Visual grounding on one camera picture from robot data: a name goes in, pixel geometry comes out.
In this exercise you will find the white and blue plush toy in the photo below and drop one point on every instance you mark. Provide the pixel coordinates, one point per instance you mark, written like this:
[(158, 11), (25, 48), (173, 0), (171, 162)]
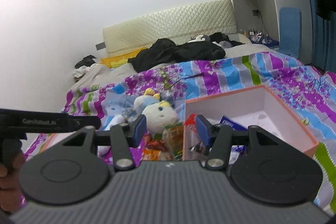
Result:
[(160, 113)]

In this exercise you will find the light blue plastic bag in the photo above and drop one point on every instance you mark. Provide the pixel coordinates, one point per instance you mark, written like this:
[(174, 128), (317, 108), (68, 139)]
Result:
[(115, 108)]

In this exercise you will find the floral striped blanket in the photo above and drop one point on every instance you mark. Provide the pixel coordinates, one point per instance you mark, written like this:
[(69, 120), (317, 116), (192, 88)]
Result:
[(236, 74)]

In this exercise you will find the white tube bottle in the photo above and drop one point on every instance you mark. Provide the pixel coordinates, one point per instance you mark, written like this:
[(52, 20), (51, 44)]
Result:
[(115, 123)]

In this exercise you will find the wall outlet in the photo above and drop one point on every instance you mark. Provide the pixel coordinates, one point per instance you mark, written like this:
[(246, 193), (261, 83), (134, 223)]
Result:
[(256, 12)]

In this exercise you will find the black jacket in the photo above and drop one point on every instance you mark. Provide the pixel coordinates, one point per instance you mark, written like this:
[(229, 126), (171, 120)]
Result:
[(183, 53)]

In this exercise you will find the person's left hand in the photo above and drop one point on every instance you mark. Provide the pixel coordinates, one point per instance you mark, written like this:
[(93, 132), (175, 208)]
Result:
[(10, 192)]

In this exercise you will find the pink cardboard box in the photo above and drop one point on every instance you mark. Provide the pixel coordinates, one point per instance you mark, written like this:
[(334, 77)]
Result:
[(275, 108)]

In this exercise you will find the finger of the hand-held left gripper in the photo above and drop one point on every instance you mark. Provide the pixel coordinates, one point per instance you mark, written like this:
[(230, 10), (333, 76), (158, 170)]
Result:
[(84, 122)]

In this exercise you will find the orange snack packet red label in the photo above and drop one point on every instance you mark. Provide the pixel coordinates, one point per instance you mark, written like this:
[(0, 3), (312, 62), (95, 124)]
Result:
[(191, 123)]

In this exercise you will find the yellow pillow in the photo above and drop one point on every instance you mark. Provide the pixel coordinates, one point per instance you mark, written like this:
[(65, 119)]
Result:
[(118, 59)]

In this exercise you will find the blue curtain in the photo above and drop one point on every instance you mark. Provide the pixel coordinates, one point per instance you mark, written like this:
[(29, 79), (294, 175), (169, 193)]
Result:
[(325, 45)]

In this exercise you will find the cream quilted headboard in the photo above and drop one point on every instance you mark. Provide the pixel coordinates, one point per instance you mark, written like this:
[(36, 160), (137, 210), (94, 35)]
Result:
[(170, 19)]

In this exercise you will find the grey bed sheet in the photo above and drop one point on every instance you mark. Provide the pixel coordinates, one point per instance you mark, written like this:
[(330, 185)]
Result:
[(99, 74)]

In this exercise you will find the dark garment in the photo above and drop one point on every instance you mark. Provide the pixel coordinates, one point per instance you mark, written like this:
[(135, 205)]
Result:
[(220, 38)]

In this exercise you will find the blue white snack packet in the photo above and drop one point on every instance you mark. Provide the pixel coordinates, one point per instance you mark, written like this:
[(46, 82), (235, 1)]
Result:
[(228, 123)]

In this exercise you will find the pink box lid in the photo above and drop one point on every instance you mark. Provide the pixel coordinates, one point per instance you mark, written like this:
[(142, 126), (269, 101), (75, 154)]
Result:
[(50, 137)]

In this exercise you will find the group of small bottles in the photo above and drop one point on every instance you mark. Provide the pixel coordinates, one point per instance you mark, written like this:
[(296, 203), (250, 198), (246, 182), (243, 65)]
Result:
[(256, 34)]

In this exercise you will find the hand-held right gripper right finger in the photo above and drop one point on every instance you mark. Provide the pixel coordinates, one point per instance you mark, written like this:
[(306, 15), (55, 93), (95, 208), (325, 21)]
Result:
[(203, 130)]

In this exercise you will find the yellow snack packet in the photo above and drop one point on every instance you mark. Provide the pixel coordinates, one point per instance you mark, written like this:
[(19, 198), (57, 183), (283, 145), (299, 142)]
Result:
[(174, 140)]

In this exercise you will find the pile of clothes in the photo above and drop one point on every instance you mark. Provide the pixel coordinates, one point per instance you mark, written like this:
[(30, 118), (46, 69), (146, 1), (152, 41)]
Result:
[(84, 65)]

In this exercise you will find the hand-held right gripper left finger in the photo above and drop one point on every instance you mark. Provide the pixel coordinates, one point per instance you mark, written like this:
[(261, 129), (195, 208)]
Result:
[(139, 130)]

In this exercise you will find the small orange snack packet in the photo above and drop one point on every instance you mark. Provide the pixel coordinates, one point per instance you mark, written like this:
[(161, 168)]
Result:
[(151, 155)]

